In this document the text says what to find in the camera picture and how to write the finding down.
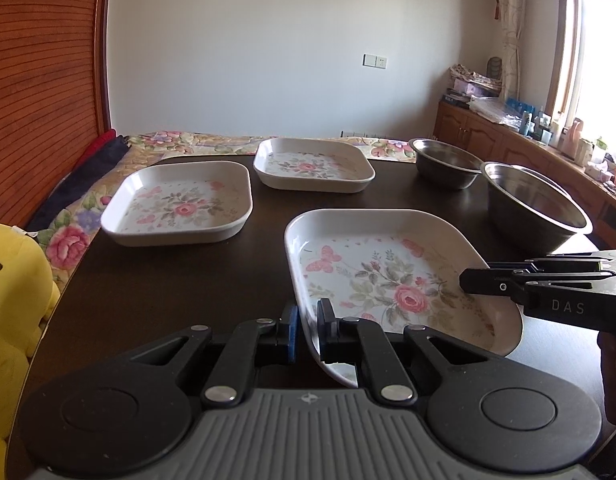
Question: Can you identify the person's right hand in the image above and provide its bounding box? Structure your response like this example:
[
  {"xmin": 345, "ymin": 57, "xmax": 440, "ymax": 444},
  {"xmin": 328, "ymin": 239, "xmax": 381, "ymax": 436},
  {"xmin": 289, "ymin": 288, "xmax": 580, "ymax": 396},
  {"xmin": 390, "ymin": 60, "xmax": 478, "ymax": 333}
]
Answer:
[{"xmin": 598, "ymin": 332, "xmax": 616, "ymax": 425}]

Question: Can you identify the patterned curtain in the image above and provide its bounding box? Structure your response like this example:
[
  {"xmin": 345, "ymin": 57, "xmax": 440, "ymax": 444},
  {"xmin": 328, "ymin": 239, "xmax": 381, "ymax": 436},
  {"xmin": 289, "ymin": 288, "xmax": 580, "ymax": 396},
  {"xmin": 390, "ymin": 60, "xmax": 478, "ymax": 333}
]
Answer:
[{"xmin": 499, "ymin": 0, "xmax": 526, "ymax": 100}]

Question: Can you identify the white wall switch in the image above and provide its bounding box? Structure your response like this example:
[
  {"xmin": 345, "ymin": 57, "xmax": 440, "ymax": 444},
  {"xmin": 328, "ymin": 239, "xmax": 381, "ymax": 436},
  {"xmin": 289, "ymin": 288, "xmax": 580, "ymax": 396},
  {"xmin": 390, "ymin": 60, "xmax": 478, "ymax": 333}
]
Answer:
[{"xmin": 362, "ymin": 54, "xmax": 387, "ymax": 70}]

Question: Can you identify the floral bed quilt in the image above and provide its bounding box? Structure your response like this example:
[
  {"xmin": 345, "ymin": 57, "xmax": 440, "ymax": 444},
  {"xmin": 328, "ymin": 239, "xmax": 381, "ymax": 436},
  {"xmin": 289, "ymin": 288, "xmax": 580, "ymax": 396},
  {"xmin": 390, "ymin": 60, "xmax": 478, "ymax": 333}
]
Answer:
[{"xmin": 34, "ymin": 130, "xmax": 419, "ymax": 295}]

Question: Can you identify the wooden headboard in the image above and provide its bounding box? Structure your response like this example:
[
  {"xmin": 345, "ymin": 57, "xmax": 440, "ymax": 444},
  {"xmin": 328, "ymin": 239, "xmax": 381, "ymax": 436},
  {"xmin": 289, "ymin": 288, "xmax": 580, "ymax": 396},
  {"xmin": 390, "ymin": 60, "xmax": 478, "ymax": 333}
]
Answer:
[{"xmin": 0, "ymin": 0, "xmax": 110, "ymax": 226}]

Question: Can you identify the red folded cloth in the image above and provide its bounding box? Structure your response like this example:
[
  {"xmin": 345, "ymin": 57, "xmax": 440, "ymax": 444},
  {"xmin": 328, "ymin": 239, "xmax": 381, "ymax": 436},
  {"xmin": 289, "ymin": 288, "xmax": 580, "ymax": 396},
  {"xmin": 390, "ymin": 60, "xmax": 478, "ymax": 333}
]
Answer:
[{"xmin": 72, "ymin": 129, "xmax": 117, "ymax": 170}]

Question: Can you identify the yellow plush toy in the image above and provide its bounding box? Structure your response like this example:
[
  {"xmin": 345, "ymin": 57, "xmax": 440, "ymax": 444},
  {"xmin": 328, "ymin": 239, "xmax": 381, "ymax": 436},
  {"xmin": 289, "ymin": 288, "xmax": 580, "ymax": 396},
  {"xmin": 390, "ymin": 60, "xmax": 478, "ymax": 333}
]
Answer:
[{"xmin": 0, "ymin": 224, "xmax": 59, "ymax": 479}]

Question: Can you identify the small steel bowl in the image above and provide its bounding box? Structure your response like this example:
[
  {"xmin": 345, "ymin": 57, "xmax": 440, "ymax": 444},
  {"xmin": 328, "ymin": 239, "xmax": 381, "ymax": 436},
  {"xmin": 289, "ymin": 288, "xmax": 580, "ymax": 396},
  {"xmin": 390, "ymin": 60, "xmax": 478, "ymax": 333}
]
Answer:
[{"xmin": 409, "ymin": 139, "xmax": 483, "ymax": 191}]

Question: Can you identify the stack of books and papers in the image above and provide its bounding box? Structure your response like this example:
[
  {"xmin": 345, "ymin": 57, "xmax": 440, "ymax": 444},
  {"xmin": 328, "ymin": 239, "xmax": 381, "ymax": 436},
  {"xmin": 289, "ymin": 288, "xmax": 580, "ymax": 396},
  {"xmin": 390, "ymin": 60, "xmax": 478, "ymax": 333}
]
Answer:
[{"xmin": 441, "ymin": 64, "xmax": 502, "ymax": 108}]

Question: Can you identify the wooden cabinet row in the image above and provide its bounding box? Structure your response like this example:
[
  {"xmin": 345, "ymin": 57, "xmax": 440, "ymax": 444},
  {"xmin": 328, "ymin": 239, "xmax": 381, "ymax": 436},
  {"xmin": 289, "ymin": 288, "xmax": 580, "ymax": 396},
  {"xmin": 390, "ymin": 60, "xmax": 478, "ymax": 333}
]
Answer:
[{"xmin": 434, "ymin": 102, "xmax": 616, "ymax": 248}]

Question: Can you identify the dark blue folded cloth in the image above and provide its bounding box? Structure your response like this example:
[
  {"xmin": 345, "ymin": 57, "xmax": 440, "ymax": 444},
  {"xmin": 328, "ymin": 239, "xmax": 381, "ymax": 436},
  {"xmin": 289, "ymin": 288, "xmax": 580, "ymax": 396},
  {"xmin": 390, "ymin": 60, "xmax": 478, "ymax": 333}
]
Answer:
[{"xmin": 26, "ymin": 136, "xmax": 130, "ymax": 231}]

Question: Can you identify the floral square plate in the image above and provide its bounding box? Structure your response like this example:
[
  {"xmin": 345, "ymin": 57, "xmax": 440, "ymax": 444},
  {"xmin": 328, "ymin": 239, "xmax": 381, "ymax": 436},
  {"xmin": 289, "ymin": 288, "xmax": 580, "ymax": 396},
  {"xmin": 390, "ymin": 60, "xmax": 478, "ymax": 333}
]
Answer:
[
  {"xmin": 284, "ymin": 207, "xmax": 524, "ymax": 389},
  {"xmin": 253, "ymin": 138, "xmax": 375, "ymax": 194},
  {"xmin": 100, "ymin": 160, "xmax": 253, "ymax": 247}
]

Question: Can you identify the large steel bowl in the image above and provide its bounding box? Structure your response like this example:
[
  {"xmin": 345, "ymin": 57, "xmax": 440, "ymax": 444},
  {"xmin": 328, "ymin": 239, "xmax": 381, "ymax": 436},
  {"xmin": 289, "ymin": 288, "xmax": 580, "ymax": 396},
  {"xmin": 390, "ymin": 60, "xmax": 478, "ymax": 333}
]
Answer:
[{"xmin": 482, "ymin": 162, "xmax": 593, "ymax": 254}]

